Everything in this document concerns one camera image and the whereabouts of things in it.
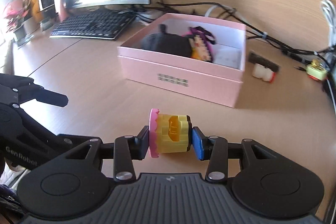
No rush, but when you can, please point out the black white device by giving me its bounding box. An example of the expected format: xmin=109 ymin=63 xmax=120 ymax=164
xmin=38 ymin=0 xmax=57 ymax=19

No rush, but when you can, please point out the black keyboard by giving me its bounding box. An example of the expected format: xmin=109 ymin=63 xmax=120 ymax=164
xmin=50 ymin=9 xmax=136 ymax=40

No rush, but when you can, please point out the glass computer case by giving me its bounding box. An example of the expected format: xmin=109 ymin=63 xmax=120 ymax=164
xmin=322 ymin=72 xmax=336 ymax=113

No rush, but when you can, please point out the white red small bottle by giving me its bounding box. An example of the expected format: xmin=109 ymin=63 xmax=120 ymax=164
xmin=252 ymin=64 xmax=276 ymax=83

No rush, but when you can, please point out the black plush toy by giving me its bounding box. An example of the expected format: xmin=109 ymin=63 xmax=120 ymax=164
xmin=141 ymin=24 xmax=192 ymax=57

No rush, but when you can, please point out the yellow red block toy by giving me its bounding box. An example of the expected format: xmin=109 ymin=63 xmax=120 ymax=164
xmin=306 ymin=59 xmax=327 ymax=81

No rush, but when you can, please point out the yellow plush figure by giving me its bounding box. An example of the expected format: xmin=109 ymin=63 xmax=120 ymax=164
xmin=30 ymin=0 xmax=43 ymax=23

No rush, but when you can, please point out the black toy block bar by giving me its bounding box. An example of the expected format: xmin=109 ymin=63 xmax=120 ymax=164
xmin=248 ymin=52 xmax=280 ymax=73

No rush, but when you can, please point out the pink flower pot plant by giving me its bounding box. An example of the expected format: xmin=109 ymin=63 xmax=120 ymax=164
xmin=3 ymin=0 xmax=31 ymax=42

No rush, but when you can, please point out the purple cartoon girl figure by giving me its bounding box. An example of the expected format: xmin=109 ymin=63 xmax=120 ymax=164
xmin=185 ymin=26 xmax=217 ymax=63

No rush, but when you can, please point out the pink cardboard box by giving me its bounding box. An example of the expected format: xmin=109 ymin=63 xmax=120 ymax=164
xmin=118 ymin=14 xmax=246 ymax=107

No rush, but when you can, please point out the yellow pink block cake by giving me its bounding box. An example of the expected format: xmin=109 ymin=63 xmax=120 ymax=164
xmin=149 ymin=109 xmax=193 ymax=158

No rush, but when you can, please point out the black cable bundle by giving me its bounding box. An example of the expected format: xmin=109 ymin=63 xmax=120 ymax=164
xmin=118 ymin=0 xmax=334 ymax=67

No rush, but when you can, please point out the white power adapter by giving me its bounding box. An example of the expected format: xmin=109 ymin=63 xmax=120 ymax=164
xmin=214 ymin=47 xmax=242 ymax=69

